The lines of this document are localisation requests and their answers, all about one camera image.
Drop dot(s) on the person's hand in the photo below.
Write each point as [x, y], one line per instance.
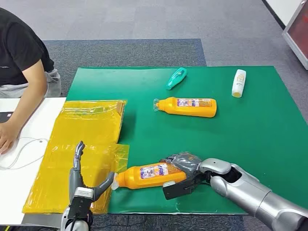
[7, 137]

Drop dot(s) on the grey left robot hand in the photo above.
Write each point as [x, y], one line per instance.
[75, 178]

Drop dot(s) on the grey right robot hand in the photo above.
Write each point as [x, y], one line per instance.
[187, 164]

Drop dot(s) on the orange Tide detergent bottle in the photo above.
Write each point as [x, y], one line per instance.
[149, 177]

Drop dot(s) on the person's forearm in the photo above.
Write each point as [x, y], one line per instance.
[26, 105]

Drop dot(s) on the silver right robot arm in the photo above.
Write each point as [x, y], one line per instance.
[252, 194]

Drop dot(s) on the teal plastic bottle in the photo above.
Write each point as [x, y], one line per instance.
[175, 78]

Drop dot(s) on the white plastic bottle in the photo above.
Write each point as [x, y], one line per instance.
[238, 83]

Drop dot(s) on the black flat device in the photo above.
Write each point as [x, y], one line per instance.
[4, 117]

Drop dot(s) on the yellow transparent plastic bag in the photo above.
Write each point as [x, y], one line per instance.
[79, 127]

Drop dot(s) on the green table mat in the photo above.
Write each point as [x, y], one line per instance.
[240, 143]

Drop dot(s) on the person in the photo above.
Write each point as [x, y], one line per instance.
[16, 47]

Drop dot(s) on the white framed red panel cabinet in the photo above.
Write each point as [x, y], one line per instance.
[300, 32]

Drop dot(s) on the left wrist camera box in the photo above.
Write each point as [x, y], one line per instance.
[80, 204]

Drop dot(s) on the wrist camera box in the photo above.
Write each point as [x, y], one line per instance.
[80, 204]
[173, 191]

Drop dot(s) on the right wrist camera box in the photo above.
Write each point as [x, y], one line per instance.
[173, 191]

